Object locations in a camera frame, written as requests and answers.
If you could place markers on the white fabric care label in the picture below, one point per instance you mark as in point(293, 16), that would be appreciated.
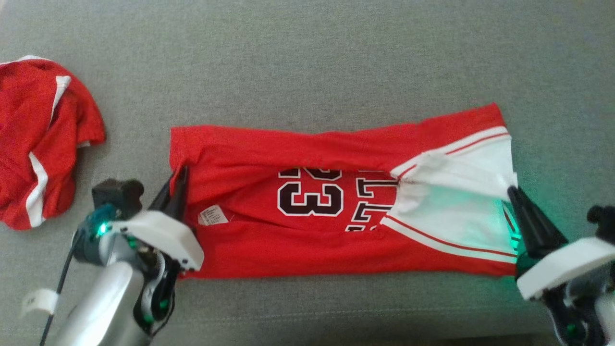
point(213, 215)

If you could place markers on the red basketball jersey number 23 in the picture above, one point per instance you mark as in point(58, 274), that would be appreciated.
point(288, 240)

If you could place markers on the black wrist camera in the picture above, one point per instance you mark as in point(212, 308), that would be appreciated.
point(117, 194)
point(603, 218)

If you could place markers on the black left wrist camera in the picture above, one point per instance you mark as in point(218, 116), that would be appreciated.
point(117, 194)

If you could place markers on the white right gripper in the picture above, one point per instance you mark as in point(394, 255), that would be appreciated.
point(562, 264)

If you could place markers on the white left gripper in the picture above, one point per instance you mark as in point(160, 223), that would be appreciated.
point(168, 235)

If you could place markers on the large grey sofa chaise cushion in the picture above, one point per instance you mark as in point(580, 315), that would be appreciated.
point(307, 48)

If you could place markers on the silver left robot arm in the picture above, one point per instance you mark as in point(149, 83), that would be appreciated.
point(105, 307)

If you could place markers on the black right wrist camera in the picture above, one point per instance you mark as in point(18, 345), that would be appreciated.
point(603, 218)

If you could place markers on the red shorts with white stripes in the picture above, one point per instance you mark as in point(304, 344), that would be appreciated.
point(24, 120)

